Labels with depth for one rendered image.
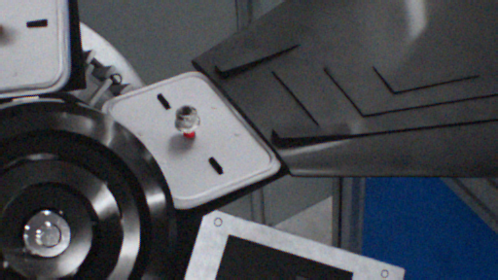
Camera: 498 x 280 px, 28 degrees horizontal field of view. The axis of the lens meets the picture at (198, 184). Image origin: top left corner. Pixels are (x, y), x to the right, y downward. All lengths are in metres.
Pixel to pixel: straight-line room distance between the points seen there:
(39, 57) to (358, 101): 0.17
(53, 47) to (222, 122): 0.11
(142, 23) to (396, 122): 0.93
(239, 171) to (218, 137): 0.03
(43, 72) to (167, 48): 1.01
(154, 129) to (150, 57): 0.96
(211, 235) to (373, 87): 0.15
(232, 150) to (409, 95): 0.10
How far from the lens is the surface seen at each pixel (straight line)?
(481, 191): 0.98
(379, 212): 1.24
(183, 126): 0.51
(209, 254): 0.62
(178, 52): 1.50
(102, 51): 0.69
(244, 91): 0.53
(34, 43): 0.48
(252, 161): 0.50
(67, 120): 0.43
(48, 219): 0.44
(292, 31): 0.57
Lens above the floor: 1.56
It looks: 49 degrees down
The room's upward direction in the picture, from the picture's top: 8 degrees counter-clockwise
